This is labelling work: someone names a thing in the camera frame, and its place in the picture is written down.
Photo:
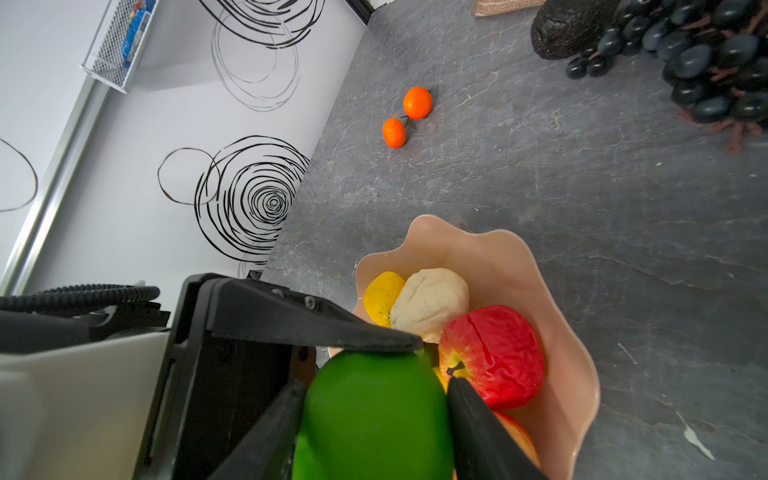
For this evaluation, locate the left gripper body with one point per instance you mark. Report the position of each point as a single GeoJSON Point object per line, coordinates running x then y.
{"type": "Point", "coordinates": [230, 334]}

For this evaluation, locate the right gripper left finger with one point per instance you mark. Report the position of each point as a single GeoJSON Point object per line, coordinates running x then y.
{"type": "Point", "coordinates": [268, 419]}

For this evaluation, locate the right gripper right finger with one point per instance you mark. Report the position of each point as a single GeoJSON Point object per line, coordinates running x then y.
{"type": "Point", "coordinates": [483, 449]}

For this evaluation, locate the red green apple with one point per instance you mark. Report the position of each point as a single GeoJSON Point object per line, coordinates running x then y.
{"type": "Point", "coordinates": [520, 436]}

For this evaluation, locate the red fake bell pepper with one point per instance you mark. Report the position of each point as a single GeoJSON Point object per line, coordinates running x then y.
{"type": "Point", "coordinates": [498, 352]}

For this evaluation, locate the green fake lime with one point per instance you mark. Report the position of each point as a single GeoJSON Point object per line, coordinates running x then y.
{"type": "Point", "coordinates": [375, 416]}

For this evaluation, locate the small yellow lemon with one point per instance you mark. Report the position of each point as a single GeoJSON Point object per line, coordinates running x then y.
{"type": "Point", "coordinates": [381, 295]}

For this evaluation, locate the cream fake pear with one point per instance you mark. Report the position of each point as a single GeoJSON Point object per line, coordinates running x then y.
{"type": "Point", "coordinates": [430, 299]}

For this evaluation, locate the pink wavy fruit bowl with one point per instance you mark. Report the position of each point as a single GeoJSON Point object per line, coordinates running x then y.
{"type": "Point", "coordinates": [500, 269]}

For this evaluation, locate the dark fake avocado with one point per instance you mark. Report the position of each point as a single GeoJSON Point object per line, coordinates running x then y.
{"type": "Point", "coordinates": [562, 28]}

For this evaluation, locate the large yellow lemon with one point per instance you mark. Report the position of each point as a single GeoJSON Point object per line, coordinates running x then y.
{"type": "Point", "coordinates": [441, 378]}

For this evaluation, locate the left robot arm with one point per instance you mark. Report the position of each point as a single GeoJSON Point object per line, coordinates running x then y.
{"type": "Point", "coordinates": [76, 392]}

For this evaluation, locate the lower orange tangerine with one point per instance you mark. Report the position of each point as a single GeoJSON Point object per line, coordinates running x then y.
{"type": "Point", "coordinates": [394, 133]}

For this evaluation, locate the orange tangerine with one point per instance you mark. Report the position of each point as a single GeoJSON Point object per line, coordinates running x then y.
{"type": "Point", "coordinates": [417, 103]}
{"type": "Point", "coordinates": [394, 133]}

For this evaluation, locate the upper orange tangerine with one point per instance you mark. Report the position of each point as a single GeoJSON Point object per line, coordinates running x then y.
{"type": "Point", "coordinates": [417, 103]}

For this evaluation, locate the blue candy packet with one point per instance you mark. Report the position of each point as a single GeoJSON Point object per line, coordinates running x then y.
{"type": "Point", "coordinates": [136, 16]}

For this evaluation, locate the black grape bunch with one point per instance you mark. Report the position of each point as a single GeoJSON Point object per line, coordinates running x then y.
{"type": "Point", "coordinates": [714, 56]}

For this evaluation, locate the white wire wall shelf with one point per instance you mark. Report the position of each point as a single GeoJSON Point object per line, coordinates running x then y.
{"type": "Point", "coordinates": [104, 61]}

